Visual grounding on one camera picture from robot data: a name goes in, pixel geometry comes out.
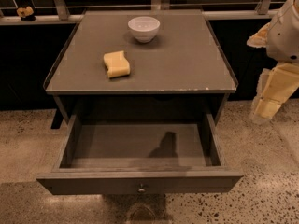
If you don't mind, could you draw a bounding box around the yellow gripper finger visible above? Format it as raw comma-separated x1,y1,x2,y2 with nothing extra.
250,62,299,124
247,23,270,49

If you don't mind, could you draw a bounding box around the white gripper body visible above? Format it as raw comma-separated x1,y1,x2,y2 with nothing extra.
266,0,299,63

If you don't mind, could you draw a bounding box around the yellow sponge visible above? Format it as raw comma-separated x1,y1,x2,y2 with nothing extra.
104,50,131,78

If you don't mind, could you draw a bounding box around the open grey top drawer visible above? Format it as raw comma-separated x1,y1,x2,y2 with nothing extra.
36,114,243,195

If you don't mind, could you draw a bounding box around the grey wooden cabinet table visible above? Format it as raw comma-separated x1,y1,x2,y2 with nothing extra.
45,9,237,120

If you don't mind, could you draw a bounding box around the white ceramic bowl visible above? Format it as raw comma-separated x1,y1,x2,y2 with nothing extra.
128,16,160,43

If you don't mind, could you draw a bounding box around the small yellow black object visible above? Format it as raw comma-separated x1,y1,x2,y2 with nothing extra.
17,6,36,21

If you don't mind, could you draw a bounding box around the metal railing frame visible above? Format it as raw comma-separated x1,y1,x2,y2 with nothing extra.
0,0,299,26

